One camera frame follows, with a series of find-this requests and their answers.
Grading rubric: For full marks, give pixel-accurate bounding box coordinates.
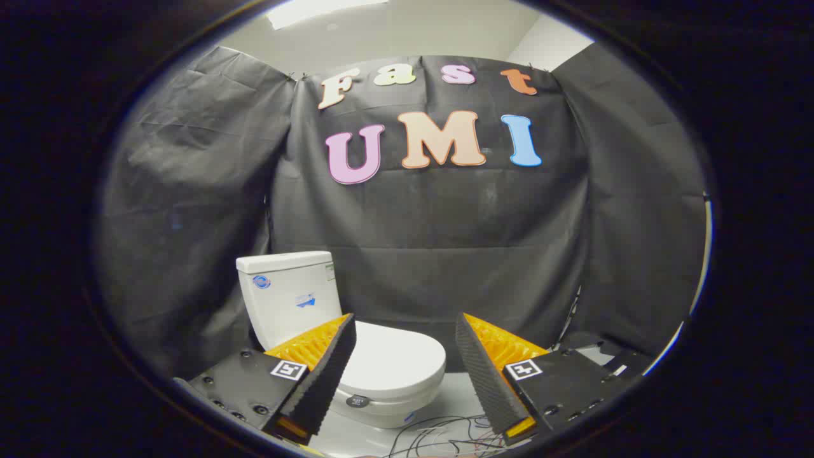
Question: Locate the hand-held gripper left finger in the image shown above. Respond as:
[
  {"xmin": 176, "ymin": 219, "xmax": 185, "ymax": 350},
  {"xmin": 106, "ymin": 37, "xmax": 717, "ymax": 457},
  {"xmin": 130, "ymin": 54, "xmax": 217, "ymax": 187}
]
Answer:
[{"xmin": 173, "ymin": 313, "xmax": 358, "ymax": 446}]

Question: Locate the tangle of thin cables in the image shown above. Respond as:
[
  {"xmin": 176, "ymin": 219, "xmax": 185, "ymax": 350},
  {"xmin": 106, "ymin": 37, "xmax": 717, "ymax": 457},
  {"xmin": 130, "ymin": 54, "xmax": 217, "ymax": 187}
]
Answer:
[{"xmin": 385, "ymin": 413, "xmax": 532, "ymax": 458}]

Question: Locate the white toilet lid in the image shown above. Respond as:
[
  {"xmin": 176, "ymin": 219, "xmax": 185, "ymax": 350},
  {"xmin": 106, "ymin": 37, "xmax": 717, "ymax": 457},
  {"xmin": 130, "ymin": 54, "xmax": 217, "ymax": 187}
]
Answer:
[{"xmin": 331, "ymin": 320, "xmax": 447, "ymax": 403}]

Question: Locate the black backdrop cloth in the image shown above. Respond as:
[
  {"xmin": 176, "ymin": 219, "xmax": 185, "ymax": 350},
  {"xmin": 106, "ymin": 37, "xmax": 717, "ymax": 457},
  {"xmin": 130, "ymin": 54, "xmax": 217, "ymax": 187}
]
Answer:
[{"xmin": 95, "ymin": 45, "xmax": 710, "ymax": 382}]

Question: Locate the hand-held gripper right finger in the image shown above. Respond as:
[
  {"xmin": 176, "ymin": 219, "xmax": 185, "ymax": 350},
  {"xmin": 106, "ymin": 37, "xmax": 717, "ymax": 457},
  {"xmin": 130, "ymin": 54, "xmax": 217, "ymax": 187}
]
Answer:
[{"xmin": 455, "ymin": 312, "xmax": 643, "ymax": 446}]

